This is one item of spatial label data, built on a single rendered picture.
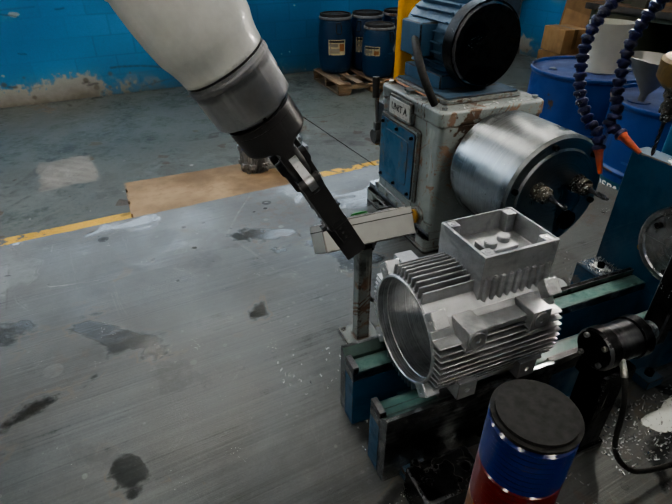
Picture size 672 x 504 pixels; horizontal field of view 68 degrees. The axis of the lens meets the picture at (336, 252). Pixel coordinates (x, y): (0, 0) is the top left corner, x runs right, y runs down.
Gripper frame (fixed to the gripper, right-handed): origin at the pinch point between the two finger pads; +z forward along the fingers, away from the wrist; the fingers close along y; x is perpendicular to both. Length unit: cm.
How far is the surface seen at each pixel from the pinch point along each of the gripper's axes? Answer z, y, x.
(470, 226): 11.7, -1.3, -15.6
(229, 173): 101, 255, 26
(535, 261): 14.4, -10.9, -18.3
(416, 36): 9, 54, -42
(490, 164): 25.5, 22.3, -33.1
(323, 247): 10.5, 13.8, 3.3
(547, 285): 17.9, -12.6, -17.9
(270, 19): 119, 562, -103
